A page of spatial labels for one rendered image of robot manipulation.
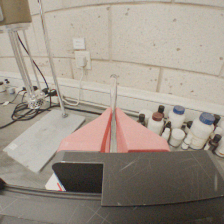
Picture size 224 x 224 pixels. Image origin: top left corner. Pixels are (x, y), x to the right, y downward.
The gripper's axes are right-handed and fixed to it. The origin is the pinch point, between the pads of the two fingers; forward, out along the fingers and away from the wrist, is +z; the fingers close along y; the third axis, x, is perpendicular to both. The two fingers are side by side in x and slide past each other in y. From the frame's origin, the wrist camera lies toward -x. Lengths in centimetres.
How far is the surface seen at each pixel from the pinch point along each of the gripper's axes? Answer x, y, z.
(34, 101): 11.9, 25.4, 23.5
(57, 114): 28, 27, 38
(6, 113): 29, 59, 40
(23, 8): -13.3, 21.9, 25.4
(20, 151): 27.9, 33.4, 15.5
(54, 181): 25.9, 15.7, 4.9
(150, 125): 22.4, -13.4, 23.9
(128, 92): 18.5, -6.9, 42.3
